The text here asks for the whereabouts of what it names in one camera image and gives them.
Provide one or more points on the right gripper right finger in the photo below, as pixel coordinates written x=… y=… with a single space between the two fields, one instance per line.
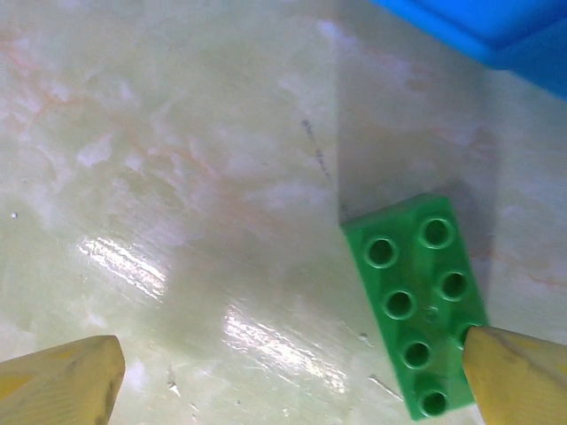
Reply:
x=522 y=380

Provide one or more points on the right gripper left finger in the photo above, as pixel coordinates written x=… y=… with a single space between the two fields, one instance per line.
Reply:
x=57 y=385

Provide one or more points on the green lego plate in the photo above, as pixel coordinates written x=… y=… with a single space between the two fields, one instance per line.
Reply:
x=416 y=274

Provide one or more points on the blue three-compartment bin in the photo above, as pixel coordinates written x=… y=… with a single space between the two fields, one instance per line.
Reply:
x=509 y=26

